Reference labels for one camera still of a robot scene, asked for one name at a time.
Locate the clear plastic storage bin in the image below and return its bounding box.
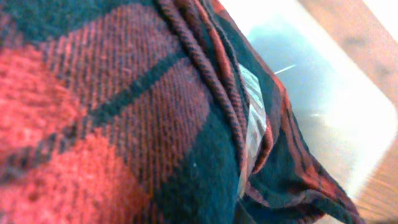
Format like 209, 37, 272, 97
223, 1, 397, 223

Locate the red black plaid shirt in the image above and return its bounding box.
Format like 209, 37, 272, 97
1, 1, 362, 223

